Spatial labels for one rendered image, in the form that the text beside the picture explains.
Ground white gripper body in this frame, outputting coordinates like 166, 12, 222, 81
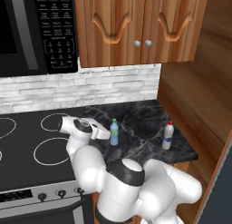
90, 120, 111, 141

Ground wooden cupboard door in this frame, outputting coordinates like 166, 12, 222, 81
140, 0, 210, 65
73, 0, 144, 69

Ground blue bottle with green cap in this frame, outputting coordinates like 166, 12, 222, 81
110, 118, 120, 147

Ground white bottle with red cap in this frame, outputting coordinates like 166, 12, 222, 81
161, 120, 175, 151

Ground black hob stove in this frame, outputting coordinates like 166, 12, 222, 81
0, 107, 102, 224

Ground tall wooden side panel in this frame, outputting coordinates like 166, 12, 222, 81
156, 0, 232, 224

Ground black microwave oven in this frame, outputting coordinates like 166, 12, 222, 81
0, 0, 81, 78

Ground dark grey fridge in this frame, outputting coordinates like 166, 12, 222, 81
196, 142, 232, 224

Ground silver oven door handle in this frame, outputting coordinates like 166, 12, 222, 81
0, 200, 86, 220

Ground grey microwave door handle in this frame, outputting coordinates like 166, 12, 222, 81
10, 0, 40, 71

